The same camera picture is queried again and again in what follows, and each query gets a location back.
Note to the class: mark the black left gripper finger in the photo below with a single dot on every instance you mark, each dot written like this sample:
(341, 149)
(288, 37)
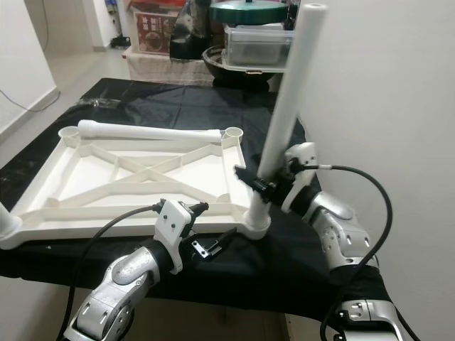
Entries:
(227, 238)

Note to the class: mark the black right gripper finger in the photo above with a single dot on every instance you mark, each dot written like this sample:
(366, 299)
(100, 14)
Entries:
(250, 179)

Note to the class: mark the black tablecloth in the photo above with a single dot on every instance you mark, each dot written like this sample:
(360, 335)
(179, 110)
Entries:
(185, 99)

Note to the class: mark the clear plastic container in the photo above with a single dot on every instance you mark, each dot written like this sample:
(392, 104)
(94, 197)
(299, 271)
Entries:
(256, 48)

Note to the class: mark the cream plastic ribbed table top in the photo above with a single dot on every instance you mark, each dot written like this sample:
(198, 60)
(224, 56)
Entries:
(85, 185)

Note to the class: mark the patterned cloth covered bench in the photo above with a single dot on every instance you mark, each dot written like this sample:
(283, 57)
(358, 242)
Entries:
(160, 67)

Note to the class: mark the shiny black curved pan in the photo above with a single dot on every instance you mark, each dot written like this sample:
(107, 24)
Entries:
(192, 39)

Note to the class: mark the small clear tape strip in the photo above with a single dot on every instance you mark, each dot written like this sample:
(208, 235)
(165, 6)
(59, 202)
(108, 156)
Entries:
(105, 104)

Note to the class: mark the green pot lid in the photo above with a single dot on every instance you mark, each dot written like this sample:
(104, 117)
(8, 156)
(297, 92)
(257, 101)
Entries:
(249, 13)

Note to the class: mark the orange lid storage box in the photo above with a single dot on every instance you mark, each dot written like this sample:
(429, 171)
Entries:
(153, 32)

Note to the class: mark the black floor device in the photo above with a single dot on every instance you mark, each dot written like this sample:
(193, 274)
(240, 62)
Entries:
(121, 42)

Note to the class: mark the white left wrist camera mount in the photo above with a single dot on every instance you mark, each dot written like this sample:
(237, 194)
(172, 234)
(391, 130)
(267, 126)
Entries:
(174, 224)

